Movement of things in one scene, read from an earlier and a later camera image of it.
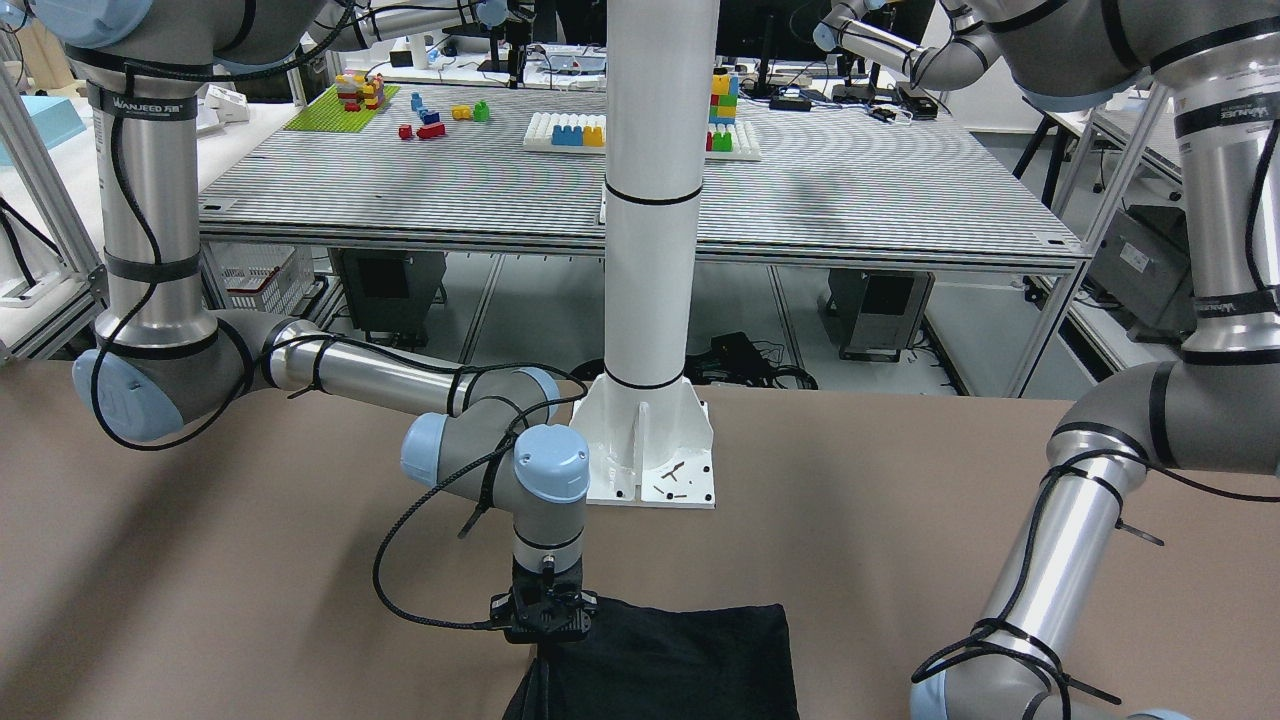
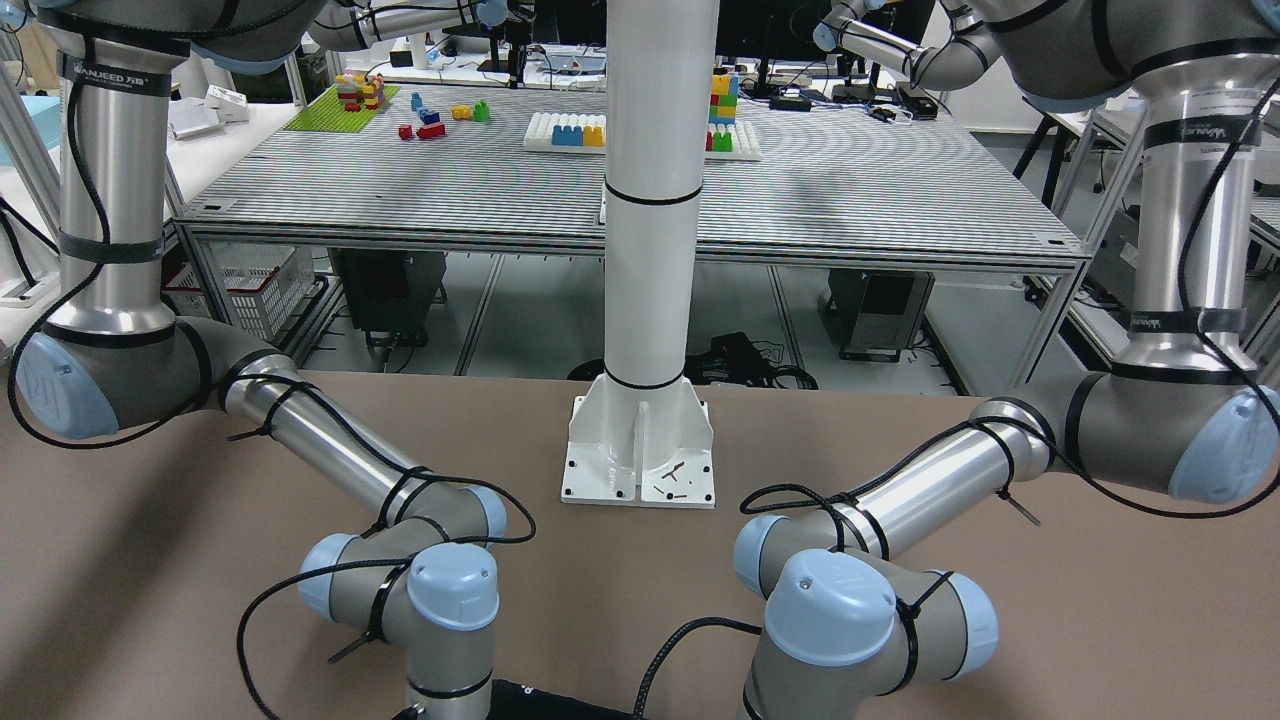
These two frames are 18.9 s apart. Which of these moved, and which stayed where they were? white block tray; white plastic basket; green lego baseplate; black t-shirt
Moved: black t-shirt
Stayed: white block tray; green lego baseplate; white plastic basket
